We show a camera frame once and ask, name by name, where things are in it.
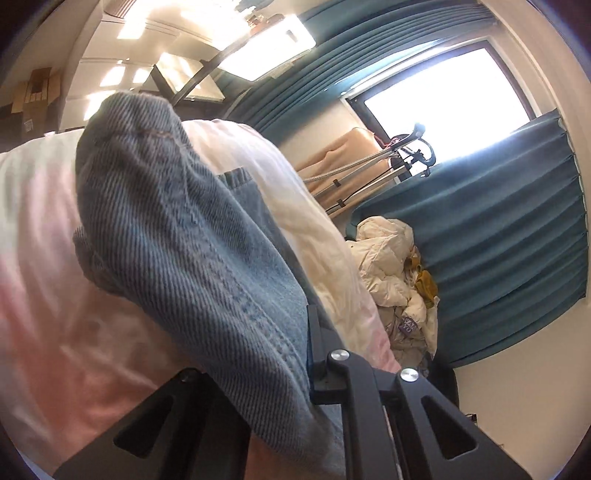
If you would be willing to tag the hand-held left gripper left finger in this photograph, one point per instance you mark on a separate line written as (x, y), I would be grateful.
(203, 429)

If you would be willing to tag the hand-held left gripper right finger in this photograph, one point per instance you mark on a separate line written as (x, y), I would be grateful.
(342, 369)

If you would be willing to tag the blue denim jeans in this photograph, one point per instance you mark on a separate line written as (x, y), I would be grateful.
(184, 258)

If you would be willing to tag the pile of crumpled clothes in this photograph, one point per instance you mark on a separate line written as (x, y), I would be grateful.
(383, 263)

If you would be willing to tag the mustard yellow garment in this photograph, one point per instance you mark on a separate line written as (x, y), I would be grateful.
(427, 284)

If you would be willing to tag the pink and white duvet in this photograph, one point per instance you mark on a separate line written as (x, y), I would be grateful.
(55, 323)

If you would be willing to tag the metal tripod stand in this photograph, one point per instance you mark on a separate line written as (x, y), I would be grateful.
(364, 187)

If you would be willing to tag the wide teal curtain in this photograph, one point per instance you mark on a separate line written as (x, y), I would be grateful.
(498, 240)

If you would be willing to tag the window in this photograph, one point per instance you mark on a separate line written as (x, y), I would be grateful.
(443, 101)

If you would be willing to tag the narrow teal curtain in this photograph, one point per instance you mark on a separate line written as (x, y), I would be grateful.
(323, 69)

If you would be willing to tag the black curved pole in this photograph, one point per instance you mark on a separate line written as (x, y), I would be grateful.
(203, 74)

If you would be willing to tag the cardboard boxes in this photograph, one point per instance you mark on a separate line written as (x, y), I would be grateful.
(34, 92)

